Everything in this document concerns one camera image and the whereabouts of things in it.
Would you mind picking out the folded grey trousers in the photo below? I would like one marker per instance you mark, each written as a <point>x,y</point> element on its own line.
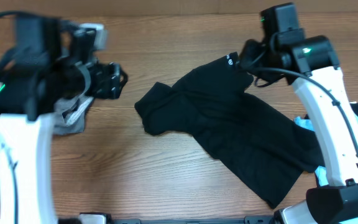
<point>70,114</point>

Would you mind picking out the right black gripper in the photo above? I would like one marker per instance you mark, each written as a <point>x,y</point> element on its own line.
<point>247,50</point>

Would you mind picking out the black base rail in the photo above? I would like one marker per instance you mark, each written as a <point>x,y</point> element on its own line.
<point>179,220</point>

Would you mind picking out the light blue shirt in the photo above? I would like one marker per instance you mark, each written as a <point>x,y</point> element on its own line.
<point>306,124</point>

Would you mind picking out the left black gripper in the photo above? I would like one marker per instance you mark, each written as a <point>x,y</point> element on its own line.
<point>104,82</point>

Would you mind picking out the black polo shirt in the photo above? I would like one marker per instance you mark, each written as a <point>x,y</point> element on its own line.
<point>266,150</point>

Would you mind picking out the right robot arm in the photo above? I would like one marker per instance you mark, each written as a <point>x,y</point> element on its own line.
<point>312,68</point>

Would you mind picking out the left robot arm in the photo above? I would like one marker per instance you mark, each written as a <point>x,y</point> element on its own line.
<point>48,82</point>

